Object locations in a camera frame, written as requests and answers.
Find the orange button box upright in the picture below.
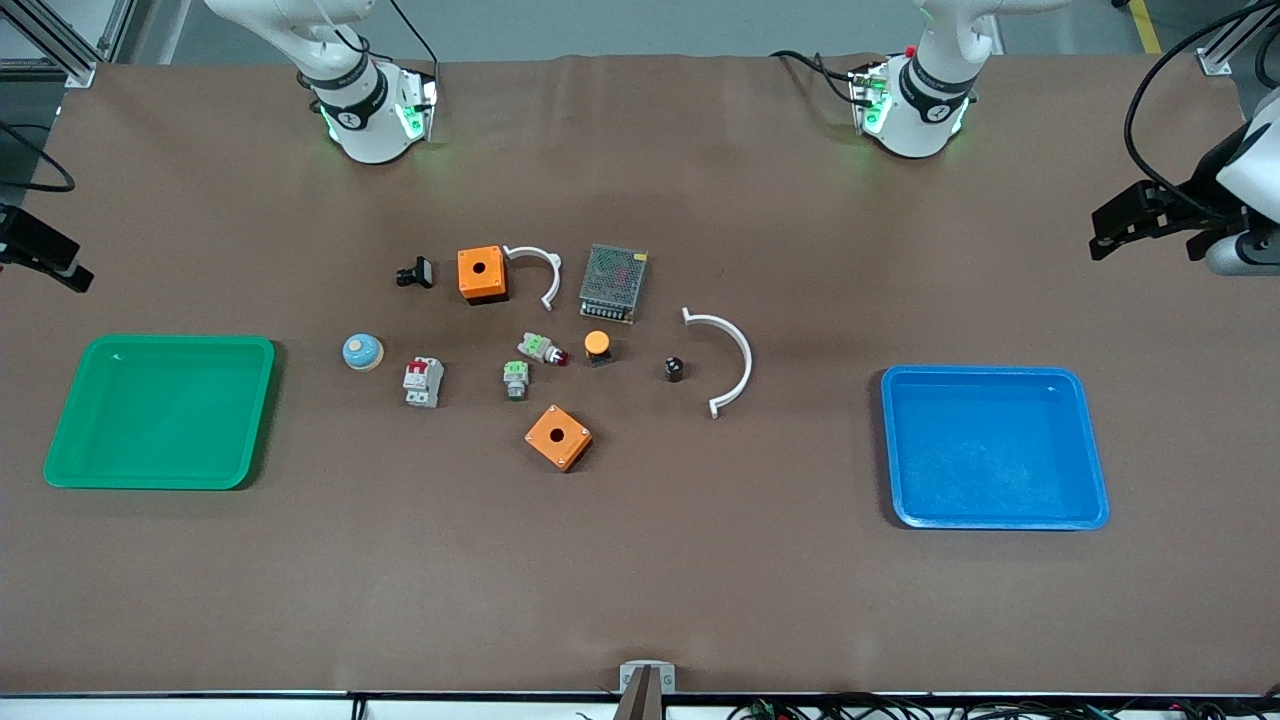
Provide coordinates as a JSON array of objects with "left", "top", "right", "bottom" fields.
[{"left": 457, "top": 245, "right": 509, "bottom": 306}]

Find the aluminium frame profile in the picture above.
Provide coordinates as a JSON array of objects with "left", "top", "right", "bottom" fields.
[
  {"left": 0, "top": 0, "right": 138, "bottom": 89},
  {"left": 1197, "top": 0, "right": 1280, "bottom": 78}
]

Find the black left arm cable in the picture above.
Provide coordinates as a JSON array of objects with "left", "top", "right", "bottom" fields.
[{"left": 1123, "top": 0, "right": 1280, "bottom": 216}]

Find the black base cable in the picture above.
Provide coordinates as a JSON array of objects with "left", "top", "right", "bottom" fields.
[
  {"left": 768, "top": 48, "right": 866, "bottom": 105},
  {"left": 388, "top": 0, "right": 442, "bottom": 81}
]

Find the large white curved clamp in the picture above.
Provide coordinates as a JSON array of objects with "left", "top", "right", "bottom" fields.
[{"left": 682, "top": 307, "right": 754, "bottom": 419}]

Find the red tip pilot lamp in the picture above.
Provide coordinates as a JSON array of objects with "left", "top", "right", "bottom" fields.
[{"left": 517, "top": 331, "right": 570, "bottom": 367}]

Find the black left base cable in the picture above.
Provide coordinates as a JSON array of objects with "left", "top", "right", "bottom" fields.
[{"left": 768, "top": 48, "right": 866, "bottom": 105}]

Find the small white curved clamp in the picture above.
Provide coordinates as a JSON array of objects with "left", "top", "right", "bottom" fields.
[{"left": 502, "top": 244, "right": 562, "bottom": 312}]

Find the metal mesh power supply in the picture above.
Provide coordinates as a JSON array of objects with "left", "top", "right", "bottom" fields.
[{"left": 579, "top": 243, "right": 649, "bottom": 325}]

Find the blue plastic tray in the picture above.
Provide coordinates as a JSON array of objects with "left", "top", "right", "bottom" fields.
[{"left": 880, "top": 365, "right": 1111, "bottom": 531}]

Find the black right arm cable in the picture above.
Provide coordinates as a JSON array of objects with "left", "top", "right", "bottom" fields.
[{"left": 0, "top": 122, "right": 77, "bottom": 194}]

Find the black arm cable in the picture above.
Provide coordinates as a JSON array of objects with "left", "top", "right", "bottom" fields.
[
  {"left": 1123, "top": 0, "right": 1280, "bottom": 216},
  {"left": 0, "top": 122, "right": 77, "bottom": 194}
]

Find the white red circuit breaker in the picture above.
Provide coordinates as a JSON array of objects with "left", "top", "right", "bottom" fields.
[{"left": 403, "top": 356, "right": 445, "bottom": 409}]

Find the orange button box tilted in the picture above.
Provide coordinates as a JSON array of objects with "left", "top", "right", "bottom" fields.
[{"left": 524, "top": 404, "right": 594, "bottom": 473}]

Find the green plastic tray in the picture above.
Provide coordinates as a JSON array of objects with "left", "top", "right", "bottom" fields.
[{"left": 43, "top": 334, "right": 276, "bottom": 491}]

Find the black right base cable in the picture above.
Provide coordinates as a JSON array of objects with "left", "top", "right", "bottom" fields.
[{"left": 388, "top": 0, "right": 442, "bottom": 81}]

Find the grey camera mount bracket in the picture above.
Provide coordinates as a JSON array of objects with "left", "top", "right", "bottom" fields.
[{"left": 619, "top": 660, "right": 677, "bottom": 695}]

